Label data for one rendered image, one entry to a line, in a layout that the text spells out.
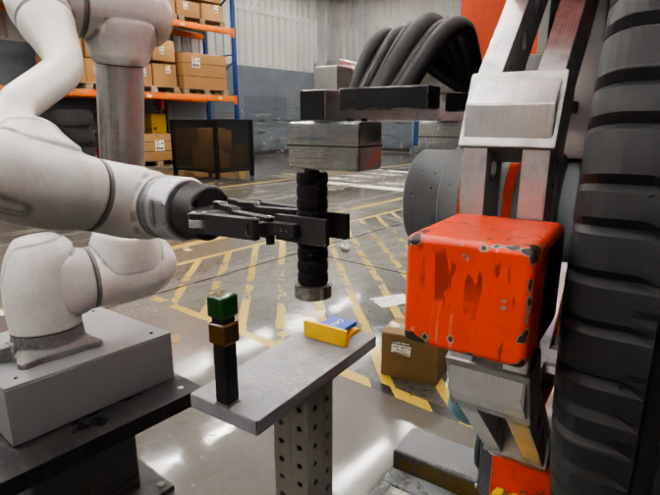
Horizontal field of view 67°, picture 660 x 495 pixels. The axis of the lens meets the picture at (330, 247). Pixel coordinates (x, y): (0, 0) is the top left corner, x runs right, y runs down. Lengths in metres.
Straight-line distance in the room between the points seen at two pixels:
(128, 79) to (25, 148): 0.59
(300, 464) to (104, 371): 0.50
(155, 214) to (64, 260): 0.61
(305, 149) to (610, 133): 0.32
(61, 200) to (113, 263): 0.64
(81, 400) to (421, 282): 1.08
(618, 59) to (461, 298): 0.16
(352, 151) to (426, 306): 0.24
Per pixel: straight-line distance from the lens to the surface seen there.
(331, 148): 0.52
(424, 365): 1.93
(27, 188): 0.67
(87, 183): 0.70
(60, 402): 1.29
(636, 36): 0.34
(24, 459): 1.24
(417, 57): 0.47
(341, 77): 0.54
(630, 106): 0.32
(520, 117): 0.37
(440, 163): 0.64
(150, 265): 1.34
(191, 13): 12.18
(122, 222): 0.74
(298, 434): 1.17
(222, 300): 0.87
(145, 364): 1.36
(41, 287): 1.28
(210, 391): 1.02
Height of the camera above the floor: 0.95
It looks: 14 degrees down
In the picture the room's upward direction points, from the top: straight up
